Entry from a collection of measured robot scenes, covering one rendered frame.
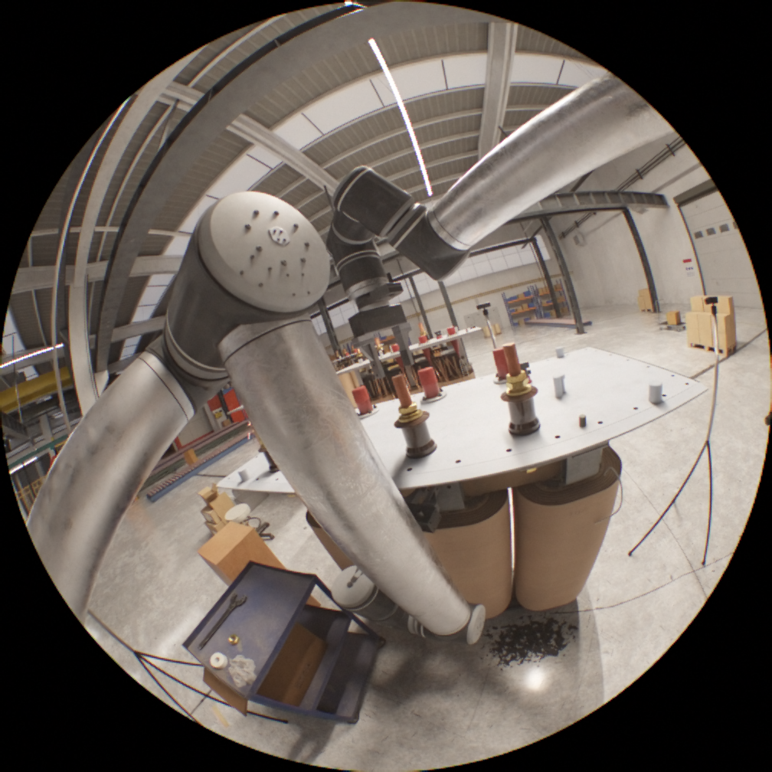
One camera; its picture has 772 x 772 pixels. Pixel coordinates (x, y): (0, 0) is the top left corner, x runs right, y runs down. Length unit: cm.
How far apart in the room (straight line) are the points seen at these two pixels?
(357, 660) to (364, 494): 155
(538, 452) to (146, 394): 66
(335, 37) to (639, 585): 482
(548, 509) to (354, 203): 90
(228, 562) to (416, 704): 131
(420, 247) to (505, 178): 20
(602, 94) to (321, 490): 53
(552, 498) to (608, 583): 119
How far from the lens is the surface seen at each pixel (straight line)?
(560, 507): 81
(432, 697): 168
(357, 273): 54
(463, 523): 80
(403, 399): 57
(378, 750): 177
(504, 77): 1051
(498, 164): 38
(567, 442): 54
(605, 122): 37
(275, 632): 107
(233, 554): 157
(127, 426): 36
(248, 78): 329
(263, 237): 22
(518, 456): 51
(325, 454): 21
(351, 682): 170
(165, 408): 37
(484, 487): 85
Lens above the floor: 165
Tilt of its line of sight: 9 degrees down
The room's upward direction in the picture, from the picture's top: 19 degrees counter-clockwise
